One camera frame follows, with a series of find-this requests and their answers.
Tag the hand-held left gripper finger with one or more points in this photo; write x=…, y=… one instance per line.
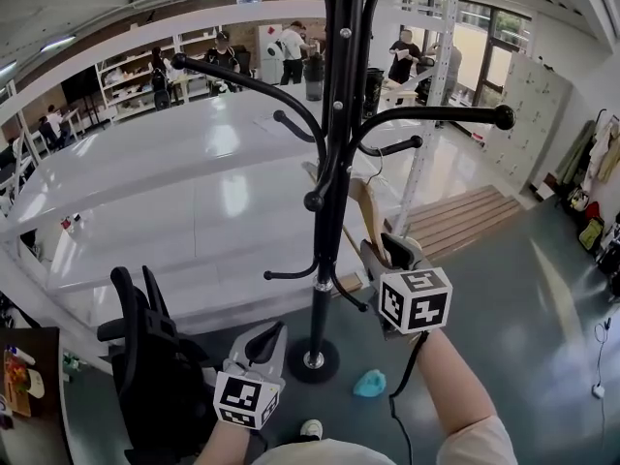
x=276, y=361
x=244, y=351

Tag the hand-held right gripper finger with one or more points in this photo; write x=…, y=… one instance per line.
x=407, y=255
x=372, y=264

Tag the wooden tissue box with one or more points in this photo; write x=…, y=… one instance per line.
x=19, y=400

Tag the red label bottle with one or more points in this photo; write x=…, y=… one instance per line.
x=66, y=223

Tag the person's right forearm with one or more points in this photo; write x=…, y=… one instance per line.
x=450, y=381

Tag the dark wooden desk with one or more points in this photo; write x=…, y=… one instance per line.
x=43, y=439

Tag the black cylindrical bin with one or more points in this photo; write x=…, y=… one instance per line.
x=374, y=92
x=314, y=78

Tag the light wooden table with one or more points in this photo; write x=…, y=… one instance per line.
x=399, y=90

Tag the black framed window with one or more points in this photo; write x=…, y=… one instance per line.
x=504, y=41

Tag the wooden hanger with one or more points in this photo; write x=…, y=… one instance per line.
x=373, y=211

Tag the blue cloth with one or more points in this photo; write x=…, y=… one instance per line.
x=370, y=383

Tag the white power adapter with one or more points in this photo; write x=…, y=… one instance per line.
x=598, y=390

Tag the white metal shelving unit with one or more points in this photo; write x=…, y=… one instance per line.
x=145, y=211

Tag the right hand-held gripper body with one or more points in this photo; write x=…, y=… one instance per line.
x=416, y=303

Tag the black coat rack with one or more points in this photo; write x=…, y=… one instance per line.
x=339, y=163

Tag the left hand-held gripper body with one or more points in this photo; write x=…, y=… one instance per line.
x=244, y=397

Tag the green plastic bottle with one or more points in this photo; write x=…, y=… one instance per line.
x=71, y=367

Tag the fluorescent ceiling light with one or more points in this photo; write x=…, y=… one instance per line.
x=58, y=42
x=7, y=67

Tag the flat cardboard box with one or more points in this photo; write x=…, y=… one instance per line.
x=349, y=283

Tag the white lockers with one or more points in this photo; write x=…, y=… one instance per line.
x=533, y=114

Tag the person's left forearm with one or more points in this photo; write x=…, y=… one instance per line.
x=223, y=446

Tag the colourful flowers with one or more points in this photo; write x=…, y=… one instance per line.
x=15, y=371

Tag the garment rack with clothes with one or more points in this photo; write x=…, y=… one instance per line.
x=605, y=153

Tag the small white cup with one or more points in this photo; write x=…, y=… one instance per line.
x=78, y=219

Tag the yellow green bag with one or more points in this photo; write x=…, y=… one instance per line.
x=591, y=233

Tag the person's white shoe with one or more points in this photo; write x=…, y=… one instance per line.
x=311, y=429

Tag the wooden steps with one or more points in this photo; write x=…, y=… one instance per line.
x=460, y=221

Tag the person's light shirt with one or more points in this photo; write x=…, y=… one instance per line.
x=479, y=446

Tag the black backpack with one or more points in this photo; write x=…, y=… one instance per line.
x=610, y=257

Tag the red bag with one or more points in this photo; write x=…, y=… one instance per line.
x=592, y=209

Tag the white storage shelves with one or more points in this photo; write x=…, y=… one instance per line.
x=126, y=85

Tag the black office chair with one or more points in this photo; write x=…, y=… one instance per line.
x=425, y=80
x=155, y=381

